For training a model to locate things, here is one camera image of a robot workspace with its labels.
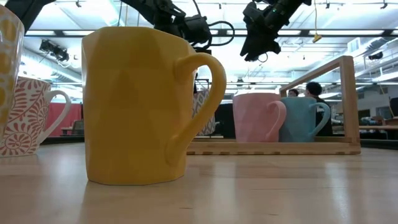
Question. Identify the black partition panel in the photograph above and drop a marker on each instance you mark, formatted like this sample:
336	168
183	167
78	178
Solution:
225	121

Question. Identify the red partition wall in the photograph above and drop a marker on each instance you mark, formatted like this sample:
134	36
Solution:
62	118

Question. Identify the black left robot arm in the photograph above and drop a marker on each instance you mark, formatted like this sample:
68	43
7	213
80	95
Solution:
146	9

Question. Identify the white mug yellow dots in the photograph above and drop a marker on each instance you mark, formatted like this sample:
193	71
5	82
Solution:
7	62

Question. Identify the wooden mug rack tray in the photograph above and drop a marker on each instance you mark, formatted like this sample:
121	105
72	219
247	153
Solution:
264	148

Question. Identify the person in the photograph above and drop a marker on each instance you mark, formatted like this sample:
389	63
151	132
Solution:
293	92
314	88

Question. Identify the blue faceted mug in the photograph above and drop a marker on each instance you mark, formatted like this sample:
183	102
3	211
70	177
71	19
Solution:
298	121

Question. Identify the yellow faceted mug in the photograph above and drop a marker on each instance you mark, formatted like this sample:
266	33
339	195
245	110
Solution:
130	109

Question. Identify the patterned mug red rim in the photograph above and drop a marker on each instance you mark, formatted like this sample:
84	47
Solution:
199	101

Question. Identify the pink faceted mug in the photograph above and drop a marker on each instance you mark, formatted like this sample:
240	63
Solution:
252	118

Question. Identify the yellow hanging plug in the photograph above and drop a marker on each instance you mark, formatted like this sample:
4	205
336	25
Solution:
316	38

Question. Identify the white mug red floral pattern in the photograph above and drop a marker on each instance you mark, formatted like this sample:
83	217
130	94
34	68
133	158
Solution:
25	124

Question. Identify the black ceiling-mounted device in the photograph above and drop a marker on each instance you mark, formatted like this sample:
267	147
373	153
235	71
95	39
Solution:
54	49

